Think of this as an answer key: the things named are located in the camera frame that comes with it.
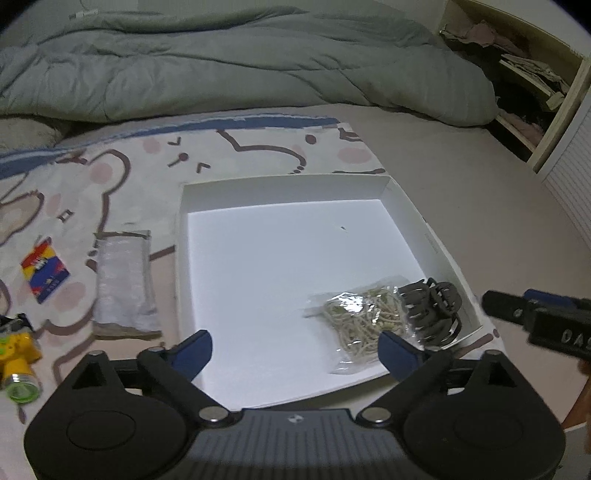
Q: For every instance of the silver foil packet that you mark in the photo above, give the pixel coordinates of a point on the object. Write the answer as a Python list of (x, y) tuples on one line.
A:
[(124, 286)]

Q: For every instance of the white charger plug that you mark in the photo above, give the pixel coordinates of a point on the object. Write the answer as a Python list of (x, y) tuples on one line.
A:
[(82, 15)]

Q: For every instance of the cream wooden cabinet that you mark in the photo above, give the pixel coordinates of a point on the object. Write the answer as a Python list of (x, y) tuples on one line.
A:
[(565, 106)]

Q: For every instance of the pink garment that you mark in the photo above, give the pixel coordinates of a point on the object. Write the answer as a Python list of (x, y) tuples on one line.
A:
[(480, 32)]

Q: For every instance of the grey duvet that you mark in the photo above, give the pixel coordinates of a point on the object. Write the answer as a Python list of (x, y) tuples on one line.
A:
[(231, 60)]

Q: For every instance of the white slatted door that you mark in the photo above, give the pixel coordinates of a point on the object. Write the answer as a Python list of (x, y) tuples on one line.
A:
[(572, 175)]

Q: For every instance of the colourful striped card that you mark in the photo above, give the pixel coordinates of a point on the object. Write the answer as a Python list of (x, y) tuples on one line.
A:
[(44, 272)]

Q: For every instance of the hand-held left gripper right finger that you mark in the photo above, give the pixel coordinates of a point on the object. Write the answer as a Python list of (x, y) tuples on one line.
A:
[(397, 353)]

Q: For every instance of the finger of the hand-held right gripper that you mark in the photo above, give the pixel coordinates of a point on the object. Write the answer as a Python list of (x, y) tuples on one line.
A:
[(505, 308), (554, 301)]

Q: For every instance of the black hair claw clip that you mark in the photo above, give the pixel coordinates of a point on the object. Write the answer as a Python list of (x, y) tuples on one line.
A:
[(434, 309)]

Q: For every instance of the beige pillow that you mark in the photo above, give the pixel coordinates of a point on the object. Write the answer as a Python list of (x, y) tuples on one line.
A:
[(23, 131)]

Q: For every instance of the cartoon printed blanket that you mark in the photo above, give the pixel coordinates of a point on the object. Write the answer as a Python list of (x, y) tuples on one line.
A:
[(138, 184)]

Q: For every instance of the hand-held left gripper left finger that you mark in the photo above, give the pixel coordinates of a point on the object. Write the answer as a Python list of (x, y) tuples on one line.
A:
[(198, 353)]

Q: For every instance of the white cardboard box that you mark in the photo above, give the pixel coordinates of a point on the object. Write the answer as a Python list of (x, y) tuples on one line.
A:
[(277, 277)]

